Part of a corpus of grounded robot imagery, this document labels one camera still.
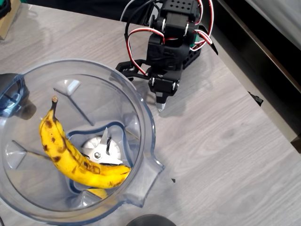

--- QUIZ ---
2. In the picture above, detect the yellow spotted banana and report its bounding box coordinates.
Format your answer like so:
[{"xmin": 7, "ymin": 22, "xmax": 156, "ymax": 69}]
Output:
[{"xmin": 39, "ymin": 95, "xmax": 132, "ymax": 190}]

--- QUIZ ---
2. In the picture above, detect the silver blender blade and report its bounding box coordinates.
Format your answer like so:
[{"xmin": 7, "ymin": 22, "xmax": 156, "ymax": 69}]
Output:
[{"xmin": 81, "ymin": 127, "xmax": 124, "ymax": 165}]

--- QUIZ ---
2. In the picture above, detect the clear plastic blender jar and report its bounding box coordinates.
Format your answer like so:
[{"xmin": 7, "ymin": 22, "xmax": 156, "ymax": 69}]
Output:
[{"xmin": 0, "ymin": 58, "xmax": 165, "ymax": 226}]

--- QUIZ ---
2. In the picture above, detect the black clamp lever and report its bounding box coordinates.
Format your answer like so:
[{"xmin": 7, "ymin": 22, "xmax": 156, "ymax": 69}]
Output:
[{"xmin": 209, "ymin": 42, "xmax": 219, "ymax": 56}]

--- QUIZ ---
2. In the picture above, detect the black round lid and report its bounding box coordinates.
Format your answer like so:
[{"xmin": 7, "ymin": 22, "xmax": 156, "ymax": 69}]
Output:
[{"xmin": 127, "ymin": 214, "xmax": 176, "ymax": 226}]

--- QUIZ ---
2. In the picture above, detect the dark brown block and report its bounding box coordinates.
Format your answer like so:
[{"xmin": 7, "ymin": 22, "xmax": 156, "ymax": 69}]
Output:
[{"xmin": 290, "ymin": 134, "xmax": 301, "ymax": 153}]

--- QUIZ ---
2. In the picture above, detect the black object on cardboard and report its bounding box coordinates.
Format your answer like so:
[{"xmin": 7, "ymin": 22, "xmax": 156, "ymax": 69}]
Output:
[{"xmin": 0, "ymin": 0, "xmax": 12, "ymax": 18}]

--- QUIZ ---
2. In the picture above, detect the black gripper camera mount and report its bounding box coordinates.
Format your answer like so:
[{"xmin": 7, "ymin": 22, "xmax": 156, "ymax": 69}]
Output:
[{"xmin": 115, "ymin": 58, "xmax": 152, "ymax": 82}]

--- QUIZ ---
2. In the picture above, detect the red white servo cable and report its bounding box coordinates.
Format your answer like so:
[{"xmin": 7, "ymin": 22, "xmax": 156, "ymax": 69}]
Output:
[
  {"xmin": 189, "ymin": 0, "xmax": 214, "ymax": 51},
  {"xmin": 126, "ymin": 27, "xmax": 166, "ymax": 76}
]

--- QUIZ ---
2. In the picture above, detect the black camera cable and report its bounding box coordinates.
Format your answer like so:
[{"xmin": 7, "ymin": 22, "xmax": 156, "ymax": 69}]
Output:
[{"xmin": 124, "ymin": 0, "xmax": 163, "ymax": 71}]

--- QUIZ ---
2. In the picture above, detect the black table edge bracket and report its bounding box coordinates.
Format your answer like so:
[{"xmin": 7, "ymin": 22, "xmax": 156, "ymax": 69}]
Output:
[{"xmin": 248, "ymin": 91, "xmax": 264, "ymax": 106}]

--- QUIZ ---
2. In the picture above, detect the dark brown wooden rail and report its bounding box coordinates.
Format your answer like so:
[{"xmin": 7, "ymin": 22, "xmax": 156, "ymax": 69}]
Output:
[{"xmin": 216, "ymin": 0, "xmax": 301, "ymax": 95}]

